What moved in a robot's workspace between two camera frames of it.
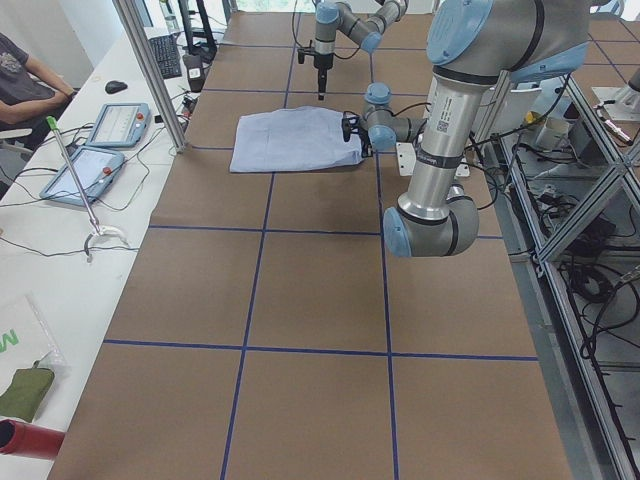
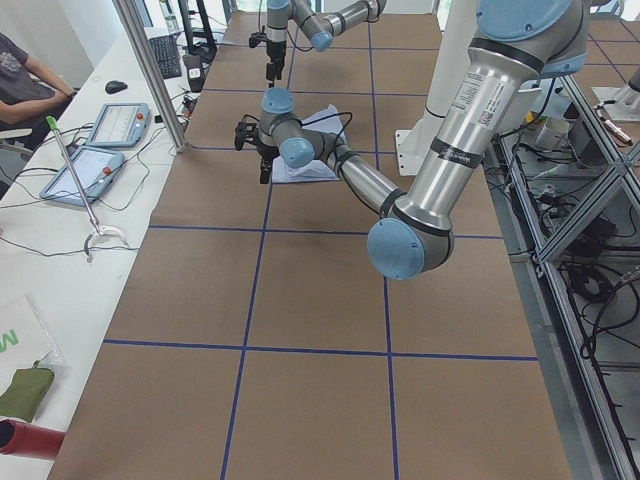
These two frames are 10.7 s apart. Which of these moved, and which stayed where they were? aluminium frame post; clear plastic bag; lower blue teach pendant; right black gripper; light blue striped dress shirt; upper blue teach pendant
Moved: right black gripper; light blue striped dress shirt
Stayed: aluminium frame post; upper blue teach pendant; clear plastic bag; lower blue teach pendant
